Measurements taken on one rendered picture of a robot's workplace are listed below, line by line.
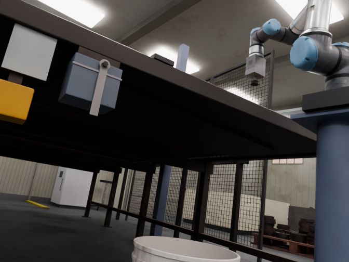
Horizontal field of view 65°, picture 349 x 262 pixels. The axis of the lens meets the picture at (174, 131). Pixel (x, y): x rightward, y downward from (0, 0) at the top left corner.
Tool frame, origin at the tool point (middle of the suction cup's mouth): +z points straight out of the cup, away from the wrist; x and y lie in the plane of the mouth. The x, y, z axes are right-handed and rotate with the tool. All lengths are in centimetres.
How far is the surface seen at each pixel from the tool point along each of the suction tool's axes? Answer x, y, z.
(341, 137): 46, 8, 35
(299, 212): -234, -426, 63
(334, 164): 44, 9, 45
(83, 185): -515, -79, 62
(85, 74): 20, 90, 33
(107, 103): 20, 82, 39
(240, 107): 20.0, 30.9, 25.7
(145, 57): 19, 73, 21
